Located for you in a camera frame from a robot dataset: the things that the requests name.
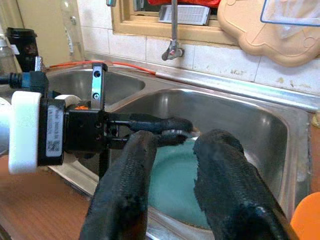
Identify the orange round plate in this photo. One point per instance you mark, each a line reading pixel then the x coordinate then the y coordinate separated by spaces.
pixel 308 220

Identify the stainless steel double sink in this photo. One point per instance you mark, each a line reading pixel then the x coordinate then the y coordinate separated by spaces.
pixel 262 130

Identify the chrome sink faucet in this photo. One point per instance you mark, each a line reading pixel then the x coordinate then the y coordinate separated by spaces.
pixel 174 30

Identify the teal round plate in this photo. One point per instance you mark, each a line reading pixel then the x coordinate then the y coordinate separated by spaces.
pixel 175 185

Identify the clear plastic bottle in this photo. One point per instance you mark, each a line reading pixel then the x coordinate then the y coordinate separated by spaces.
pixel 6 57

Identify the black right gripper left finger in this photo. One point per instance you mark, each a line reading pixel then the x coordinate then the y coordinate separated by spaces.
pixel 122 190

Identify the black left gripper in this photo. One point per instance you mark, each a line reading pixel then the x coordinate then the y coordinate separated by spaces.
pixel 82 130

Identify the chrome wall tap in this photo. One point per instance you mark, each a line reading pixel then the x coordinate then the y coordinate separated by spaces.
pixel 111 2

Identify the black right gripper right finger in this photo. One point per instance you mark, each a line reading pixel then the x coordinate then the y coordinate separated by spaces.
pixel 230 185

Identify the ribbed silver metal piece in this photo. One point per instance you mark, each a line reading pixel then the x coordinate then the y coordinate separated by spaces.
pixel 39 64

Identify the black canister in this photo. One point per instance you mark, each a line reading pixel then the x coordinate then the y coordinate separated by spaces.
pixel 22 47

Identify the beige plastic cutting board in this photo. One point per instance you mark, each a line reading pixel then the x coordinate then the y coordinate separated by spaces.
pixel 275 50

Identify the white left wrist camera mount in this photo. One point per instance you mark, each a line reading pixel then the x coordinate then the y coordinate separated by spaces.
pixel 23 132

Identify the tan wooden window frame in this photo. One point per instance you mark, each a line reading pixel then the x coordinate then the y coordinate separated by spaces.
pixel 150 28

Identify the white plastic grille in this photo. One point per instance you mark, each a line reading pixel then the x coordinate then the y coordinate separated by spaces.
pixel 185 15

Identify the clear container with blue rim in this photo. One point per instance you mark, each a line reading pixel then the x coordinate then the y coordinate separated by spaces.
pixel 292 12

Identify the red cloth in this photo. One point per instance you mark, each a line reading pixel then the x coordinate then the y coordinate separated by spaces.
pixel 185 2

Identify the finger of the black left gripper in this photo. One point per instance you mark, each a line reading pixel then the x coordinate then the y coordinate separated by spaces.
pixel 172 140

